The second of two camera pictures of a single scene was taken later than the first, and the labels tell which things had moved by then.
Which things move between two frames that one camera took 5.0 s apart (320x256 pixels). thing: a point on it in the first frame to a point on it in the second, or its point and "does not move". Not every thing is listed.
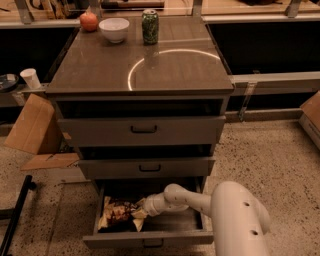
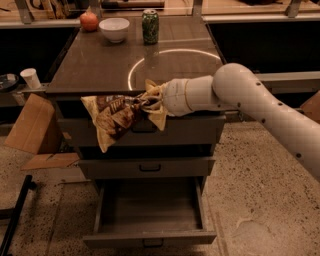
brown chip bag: x=118 y=215 to x=113 y=115
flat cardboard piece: x=45 y=161 does not move
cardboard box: x=38 y=129 does not move
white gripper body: x=151 y=206 to x=175 y=96
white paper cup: x=30 y=76 does not move
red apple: x=89 y=21 does not move
